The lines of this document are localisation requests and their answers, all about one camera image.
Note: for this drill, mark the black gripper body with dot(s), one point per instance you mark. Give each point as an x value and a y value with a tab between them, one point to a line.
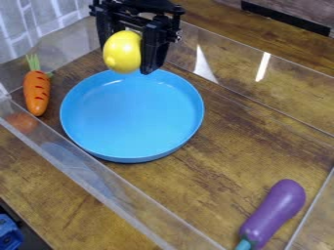
126	12

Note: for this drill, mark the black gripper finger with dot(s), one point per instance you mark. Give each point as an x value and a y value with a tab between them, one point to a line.
154	47
104	27

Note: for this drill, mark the yellow lemon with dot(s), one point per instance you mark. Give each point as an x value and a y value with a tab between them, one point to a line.
122	51

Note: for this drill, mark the blue round tray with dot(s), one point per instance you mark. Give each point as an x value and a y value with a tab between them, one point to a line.
131	118

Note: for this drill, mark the white checkered curtain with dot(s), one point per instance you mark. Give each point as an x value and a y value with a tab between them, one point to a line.
29	19

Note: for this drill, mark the orange toy carrot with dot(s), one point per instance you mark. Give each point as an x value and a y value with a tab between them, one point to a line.
36	87

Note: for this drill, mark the purple toy eggplant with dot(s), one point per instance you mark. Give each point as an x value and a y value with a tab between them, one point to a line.
281	205

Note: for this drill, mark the blue object at corner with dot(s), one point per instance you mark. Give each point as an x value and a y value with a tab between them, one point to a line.
11	235

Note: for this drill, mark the clear acrylic barrier wall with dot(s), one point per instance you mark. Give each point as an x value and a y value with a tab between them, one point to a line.
267	131

